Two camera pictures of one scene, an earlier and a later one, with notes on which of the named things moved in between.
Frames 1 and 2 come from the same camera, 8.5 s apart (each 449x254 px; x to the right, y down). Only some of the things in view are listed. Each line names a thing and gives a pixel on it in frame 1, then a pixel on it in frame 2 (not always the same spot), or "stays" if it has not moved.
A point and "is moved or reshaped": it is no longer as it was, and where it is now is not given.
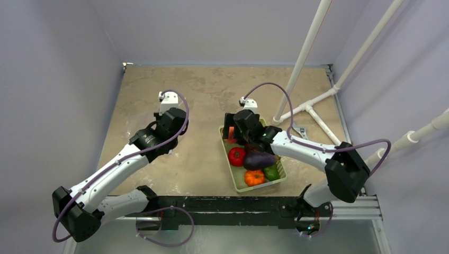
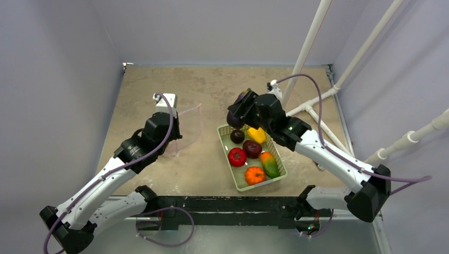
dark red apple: (250, 147) stays
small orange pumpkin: (254, 177) stays
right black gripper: (235, 124) to (243, 103)
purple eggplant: (256, 160) is moved or reshaped
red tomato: (236, 156) stays
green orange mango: (271, 172) stays
